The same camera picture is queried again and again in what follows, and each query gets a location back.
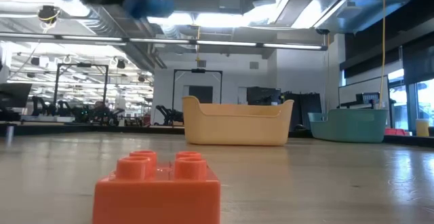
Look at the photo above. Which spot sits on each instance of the blue two-by-four block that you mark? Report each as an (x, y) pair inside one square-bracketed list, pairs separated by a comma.
[(149, 6)]

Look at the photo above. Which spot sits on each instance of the yellow plastic bin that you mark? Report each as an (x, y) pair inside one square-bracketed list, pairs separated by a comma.
[(237, 129)]

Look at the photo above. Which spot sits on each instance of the orange two-by-two block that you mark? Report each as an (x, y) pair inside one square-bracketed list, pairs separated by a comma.
[(156, 200)]

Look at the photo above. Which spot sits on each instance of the black background robot arm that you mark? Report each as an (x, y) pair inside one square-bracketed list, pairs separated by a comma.
[(40, 107), (167, 113), (64, 108)]

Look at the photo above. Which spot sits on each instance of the black ceiling dome fixture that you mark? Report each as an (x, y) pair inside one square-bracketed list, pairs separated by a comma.
[(48, 13)]

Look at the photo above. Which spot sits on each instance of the long ceiling light fixture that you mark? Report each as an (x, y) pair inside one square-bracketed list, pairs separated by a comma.
[(162, 41)]

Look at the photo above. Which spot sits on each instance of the person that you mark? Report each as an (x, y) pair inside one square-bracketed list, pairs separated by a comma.
[(100, 110)]

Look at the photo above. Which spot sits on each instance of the dark computer monitor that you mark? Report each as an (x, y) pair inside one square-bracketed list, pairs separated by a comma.
[(13, 95)]

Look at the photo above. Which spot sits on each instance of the white board panel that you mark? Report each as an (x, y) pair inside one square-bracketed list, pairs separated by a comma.
[(359, 88)]

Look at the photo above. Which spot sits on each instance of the green plastic bin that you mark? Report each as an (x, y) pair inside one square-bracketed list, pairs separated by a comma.
[(349, 127)]

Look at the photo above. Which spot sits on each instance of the red flat box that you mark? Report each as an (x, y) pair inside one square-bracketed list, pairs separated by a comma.
[(395, 132)]

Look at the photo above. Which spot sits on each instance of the yellow cup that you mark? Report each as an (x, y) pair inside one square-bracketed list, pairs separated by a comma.
[(422, 128)]

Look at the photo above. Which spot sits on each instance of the black background station frame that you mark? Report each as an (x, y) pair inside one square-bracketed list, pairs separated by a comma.
[(83, 64), (198, 70)]

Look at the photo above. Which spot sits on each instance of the grey wall vent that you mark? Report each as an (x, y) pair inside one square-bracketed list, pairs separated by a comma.
[(201, 64), (254, 65)]

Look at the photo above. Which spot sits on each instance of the black aluminium rig frame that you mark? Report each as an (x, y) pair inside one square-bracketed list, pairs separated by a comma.
[(101, 129)]

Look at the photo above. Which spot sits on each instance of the silver air duct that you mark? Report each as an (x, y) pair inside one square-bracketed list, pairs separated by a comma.
[(356, 10)]

